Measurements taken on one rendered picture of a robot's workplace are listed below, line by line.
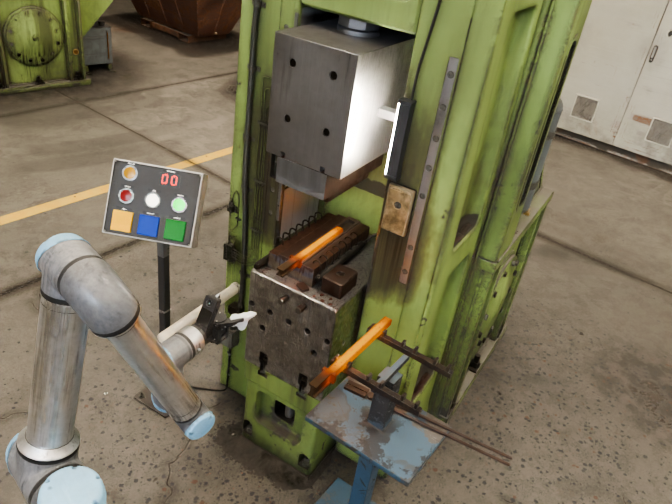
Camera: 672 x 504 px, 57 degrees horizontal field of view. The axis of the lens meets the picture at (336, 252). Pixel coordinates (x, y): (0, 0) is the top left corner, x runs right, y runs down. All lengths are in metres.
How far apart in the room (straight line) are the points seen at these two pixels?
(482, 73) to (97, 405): 2.20
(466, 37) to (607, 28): 5.30
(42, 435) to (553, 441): 2.36
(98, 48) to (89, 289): 6.11
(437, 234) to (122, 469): 1.63
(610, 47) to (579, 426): 4.57
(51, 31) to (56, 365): 5.37
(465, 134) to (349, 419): 0.99
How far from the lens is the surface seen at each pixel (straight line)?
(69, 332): 1.54
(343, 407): 2.15
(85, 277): 1.38
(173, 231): 2.34
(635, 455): 3.47
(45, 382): 1.63
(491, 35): 1.85
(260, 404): 2.75
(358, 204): 2.58
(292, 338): 2.34
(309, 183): 2.06
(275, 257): 2.28
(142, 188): 2.39
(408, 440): 2.10
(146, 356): 1.52
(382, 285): 2.25
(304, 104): 1.99
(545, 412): 3.43
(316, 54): 1.93
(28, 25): 6.64
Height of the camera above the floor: 2.21
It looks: 32 degrees down
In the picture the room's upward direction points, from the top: 9 degrees clockwise
